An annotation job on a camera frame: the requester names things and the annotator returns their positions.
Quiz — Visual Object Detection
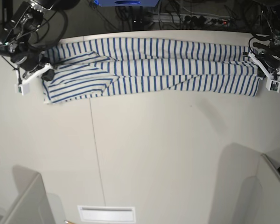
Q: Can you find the grey divider panel left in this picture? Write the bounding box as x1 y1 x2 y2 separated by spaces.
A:
0 173 56 224

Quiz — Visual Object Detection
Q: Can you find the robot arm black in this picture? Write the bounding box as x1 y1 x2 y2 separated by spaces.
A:
251 0 280 75
0 0 79 85

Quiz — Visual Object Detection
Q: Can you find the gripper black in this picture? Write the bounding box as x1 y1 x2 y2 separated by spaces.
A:
0 14 55 81
247 35 280 72

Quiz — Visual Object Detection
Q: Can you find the grey divider panel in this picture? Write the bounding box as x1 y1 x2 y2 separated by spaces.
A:
0 173 56 224
232 154 280 224

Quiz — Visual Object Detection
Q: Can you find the blue box at top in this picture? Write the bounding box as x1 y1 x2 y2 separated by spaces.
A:
93 0 159 7

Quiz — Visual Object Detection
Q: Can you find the grey divider panel right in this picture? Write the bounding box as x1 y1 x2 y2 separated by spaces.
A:
232 154 280 224

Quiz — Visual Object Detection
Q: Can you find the blue white striped T-shirt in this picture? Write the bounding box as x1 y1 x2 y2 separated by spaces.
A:
42 37 261 104

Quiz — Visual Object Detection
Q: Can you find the white label plate on table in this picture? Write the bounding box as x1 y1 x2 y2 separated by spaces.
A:
77 205 136 224

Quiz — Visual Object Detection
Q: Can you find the white power strip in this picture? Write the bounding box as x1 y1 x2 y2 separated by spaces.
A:
150 13 231 25

